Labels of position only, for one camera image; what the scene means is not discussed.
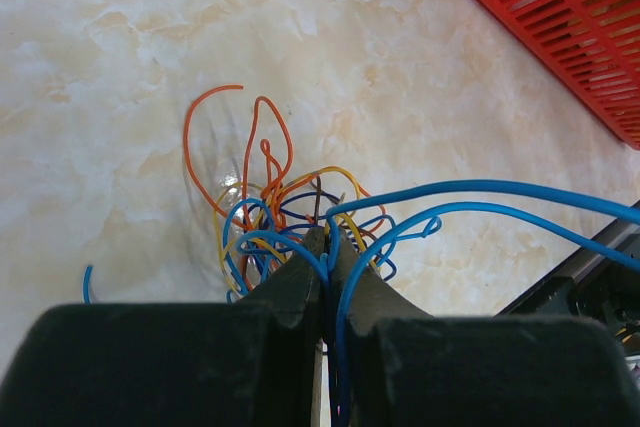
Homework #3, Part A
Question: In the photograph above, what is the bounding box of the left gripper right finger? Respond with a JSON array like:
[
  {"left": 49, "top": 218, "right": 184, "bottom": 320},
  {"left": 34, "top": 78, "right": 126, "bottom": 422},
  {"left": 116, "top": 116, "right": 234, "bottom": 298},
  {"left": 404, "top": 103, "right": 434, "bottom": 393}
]
[{"left": 327, "top": 225, "right": 640, "bottom": 427}]

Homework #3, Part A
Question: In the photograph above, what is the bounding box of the red plastic basket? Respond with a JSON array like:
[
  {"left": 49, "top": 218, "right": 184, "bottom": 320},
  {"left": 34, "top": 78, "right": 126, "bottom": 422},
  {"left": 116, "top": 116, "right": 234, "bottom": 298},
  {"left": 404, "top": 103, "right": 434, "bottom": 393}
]
[{"left": 477, "top": 0, "right": 639, "bottom": 148}]

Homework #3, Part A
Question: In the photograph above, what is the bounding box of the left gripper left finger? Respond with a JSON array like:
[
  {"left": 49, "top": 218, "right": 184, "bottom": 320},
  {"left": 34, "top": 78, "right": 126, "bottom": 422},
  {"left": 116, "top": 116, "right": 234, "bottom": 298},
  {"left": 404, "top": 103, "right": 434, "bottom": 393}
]
[{"left": 1, "top": 255, "right": 323, "bottom": 426}]

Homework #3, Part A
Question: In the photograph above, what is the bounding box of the coloured wire bundle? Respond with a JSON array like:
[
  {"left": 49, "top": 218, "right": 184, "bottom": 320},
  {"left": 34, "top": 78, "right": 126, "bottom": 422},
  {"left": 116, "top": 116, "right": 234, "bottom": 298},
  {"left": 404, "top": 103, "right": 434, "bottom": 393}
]
[{"left": 82, "top": 84, "right": 401, "bottom": 306}]

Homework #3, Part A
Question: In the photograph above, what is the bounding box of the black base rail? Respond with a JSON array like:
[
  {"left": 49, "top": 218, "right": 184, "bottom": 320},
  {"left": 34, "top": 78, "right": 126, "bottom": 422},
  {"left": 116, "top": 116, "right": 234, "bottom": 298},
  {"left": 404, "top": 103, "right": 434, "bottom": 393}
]
[{"left": 500, "top": 248, "right": 639, "bottom": 370}]

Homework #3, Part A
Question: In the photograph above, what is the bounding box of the blue wire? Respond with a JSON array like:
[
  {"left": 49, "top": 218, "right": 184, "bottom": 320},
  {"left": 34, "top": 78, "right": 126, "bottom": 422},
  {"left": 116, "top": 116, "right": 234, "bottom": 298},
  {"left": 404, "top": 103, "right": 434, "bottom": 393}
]
[{"left": 319, "top": 179, "right": 640, "bottom": 427}]

